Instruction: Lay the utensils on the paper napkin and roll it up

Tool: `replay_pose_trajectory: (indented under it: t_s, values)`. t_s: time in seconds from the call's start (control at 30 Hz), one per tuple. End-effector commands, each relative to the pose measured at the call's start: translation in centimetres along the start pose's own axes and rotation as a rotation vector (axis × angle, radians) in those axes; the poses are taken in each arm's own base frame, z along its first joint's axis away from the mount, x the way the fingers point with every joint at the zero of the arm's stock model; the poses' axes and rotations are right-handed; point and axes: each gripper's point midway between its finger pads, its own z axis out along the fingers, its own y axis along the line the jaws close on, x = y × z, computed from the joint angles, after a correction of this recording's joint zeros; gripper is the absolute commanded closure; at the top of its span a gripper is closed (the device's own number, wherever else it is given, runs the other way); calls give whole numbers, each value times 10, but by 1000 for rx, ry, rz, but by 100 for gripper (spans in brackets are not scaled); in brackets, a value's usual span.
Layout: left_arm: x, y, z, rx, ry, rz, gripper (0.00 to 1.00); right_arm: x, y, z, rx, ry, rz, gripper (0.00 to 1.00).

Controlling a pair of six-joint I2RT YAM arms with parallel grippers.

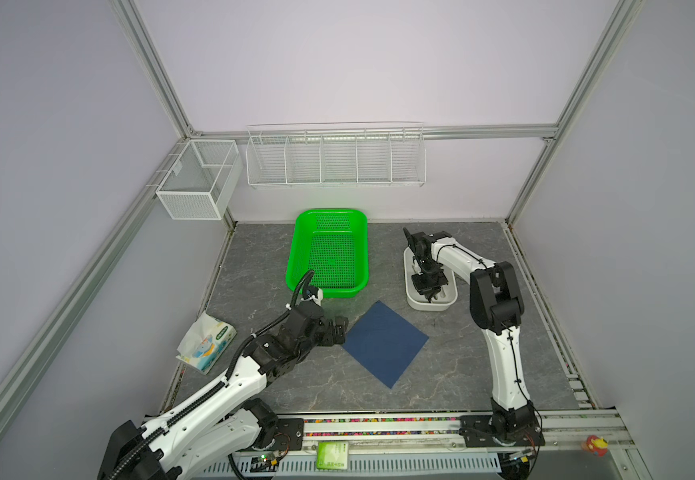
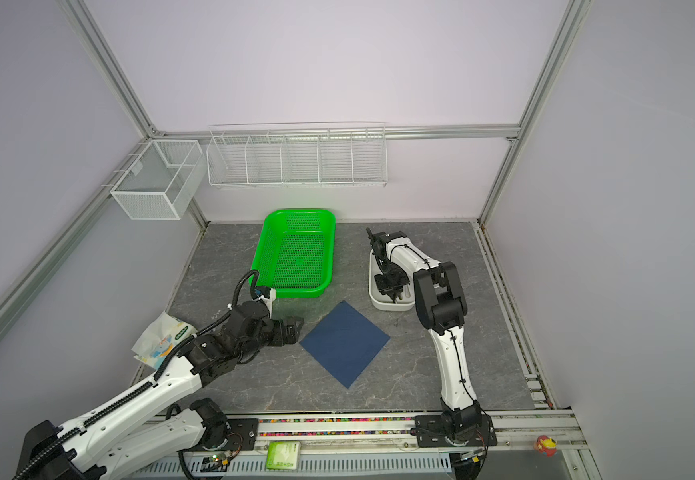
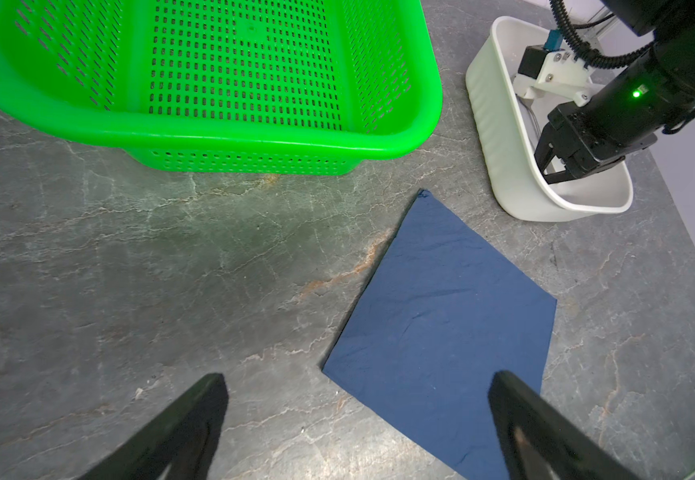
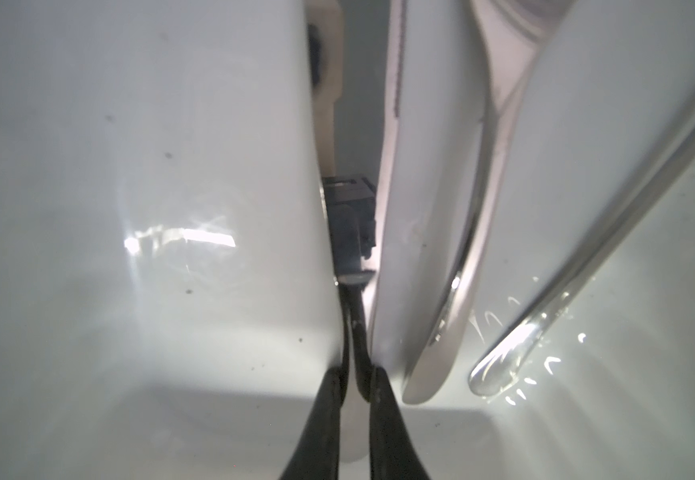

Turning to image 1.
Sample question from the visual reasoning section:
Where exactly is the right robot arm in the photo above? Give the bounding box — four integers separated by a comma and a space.
403, 229, 543, 447

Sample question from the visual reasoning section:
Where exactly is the white wire shelf rack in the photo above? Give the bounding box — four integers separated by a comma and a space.
247, 122, 427, 187

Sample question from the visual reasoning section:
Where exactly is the white ceramic dish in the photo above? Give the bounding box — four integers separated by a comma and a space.
403, 247, 459, 312

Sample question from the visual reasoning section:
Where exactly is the tissue pack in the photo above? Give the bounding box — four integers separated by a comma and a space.
176, 311, 237, 375

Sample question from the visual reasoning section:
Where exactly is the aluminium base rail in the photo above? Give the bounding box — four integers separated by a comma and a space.
124, 409, 643, 480

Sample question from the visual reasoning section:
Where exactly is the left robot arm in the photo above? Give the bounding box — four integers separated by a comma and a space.
98, 270, 348, 479

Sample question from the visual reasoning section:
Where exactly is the green plastic basket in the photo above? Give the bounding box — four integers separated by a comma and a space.
286, 209, 369, 298

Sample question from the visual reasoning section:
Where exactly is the dark blue paper napkin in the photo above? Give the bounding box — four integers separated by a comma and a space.
343, 301, 429, 389

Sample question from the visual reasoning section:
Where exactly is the white mesh box basket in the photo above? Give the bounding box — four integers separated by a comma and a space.
156, 139, 244, 221

